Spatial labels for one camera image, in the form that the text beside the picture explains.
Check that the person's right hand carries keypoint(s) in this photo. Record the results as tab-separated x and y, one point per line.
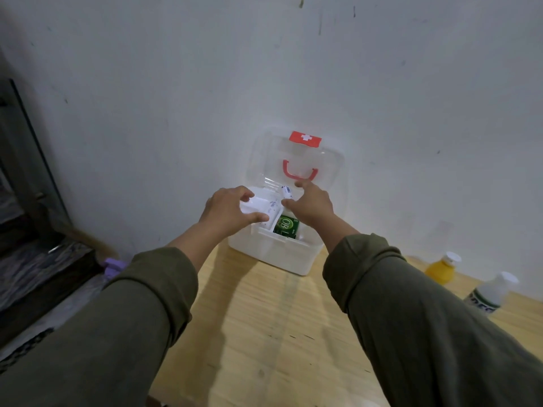
316	207

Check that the person's left hand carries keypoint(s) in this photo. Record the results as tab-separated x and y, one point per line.
225	214

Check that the long white gauze roll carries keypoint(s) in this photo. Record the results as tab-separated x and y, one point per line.
286	192

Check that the green yellow OB herbal box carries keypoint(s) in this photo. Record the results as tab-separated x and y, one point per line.
286	228

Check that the yellow liquid bottle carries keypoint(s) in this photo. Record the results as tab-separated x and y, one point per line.
441	271

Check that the white bottle green label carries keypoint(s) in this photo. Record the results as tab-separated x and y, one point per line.
488	294

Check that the person's right forearm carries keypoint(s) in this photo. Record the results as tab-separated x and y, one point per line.
424	343

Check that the person's left forearm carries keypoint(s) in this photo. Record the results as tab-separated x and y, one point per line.
97	343

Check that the purple plastic object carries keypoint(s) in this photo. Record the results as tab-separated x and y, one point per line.
113	267

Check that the light wooden table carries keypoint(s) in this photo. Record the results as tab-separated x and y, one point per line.
271	343

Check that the dark wooden stairs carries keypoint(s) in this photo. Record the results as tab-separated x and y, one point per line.
34	267

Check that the black mesh mat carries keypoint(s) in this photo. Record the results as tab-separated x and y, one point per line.
21	351

